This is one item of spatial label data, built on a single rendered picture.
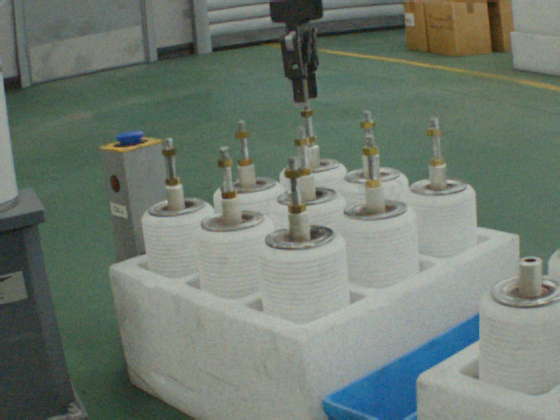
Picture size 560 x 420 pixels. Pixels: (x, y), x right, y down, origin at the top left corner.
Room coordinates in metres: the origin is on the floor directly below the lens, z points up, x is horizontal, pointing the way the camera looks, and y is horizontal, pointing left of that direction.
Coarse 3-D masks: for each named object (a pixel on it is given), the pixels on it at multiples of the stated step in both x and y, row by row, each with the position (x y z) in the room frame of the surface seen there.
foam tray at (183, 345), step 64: (512, 256) 1.07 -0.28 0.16; (128, 320) 1.11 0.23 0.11; (192, 320) 0.99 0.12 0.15; (256, 320) 0.90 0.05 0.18; (320, 320) 0.88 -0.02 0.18; (384, 320) 0.91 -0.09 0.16; (448, 320) 0.98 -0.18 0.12; (192, 384) 1.00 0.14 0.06; (256, 384) 0.90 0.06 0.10; (320, 384) 0.85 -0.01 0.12
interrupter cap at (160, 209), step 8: (184, 200) 1.15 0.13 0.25; (192, 200) 1.15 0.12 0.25; (200, 200) 1.14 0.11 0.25; (152, 208) 1.13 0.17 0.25; (160, 208) 1.13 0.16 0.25; (184, 208) 1.12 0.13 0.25; (192, 208) 1.11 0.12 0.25; (200, 208) 1.11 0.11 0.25; (160, 216) 1.09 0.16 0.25; (168, 216) 1.09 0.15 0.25
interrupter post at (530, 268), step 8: (520, 264) 0.71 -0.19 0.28; (528, 264) 0.70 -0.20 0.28; (536, 264) 0.70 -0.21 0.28; (520, 272) 0.71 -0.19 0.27; (528, 272) 0.70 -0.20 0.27; (536, 272) 0.70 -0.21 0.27; (520, 280) 0.71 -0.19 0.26; (528, 280) 0.70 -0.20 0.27; (536, 280) 0.70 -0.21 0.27; (520, 288) 0.71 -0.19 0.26; (528, 288) 0.70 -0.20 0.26; (536, 288) 0.70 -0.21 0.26; (528, 296) 0.70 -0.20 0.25
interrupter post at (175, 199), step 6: (168, 186) 1.13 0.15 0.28; (174, 186) 1.12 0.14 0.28; (180, 186) 1.12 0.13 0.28; (168, 192) 1.12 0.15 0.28; (174, 192) 1.12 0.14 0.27; (180, 192) 1.12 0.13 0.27; (168, 198) 1.12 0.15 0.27; (174, 198) 1.12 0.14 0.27; (180, 198) 1.12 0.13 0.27; (168, 204) 1.12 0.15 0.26; (174, 204) 1.12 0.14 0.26; (180, 204) 1.12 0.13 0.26; (174, 210) 1.12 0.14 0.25
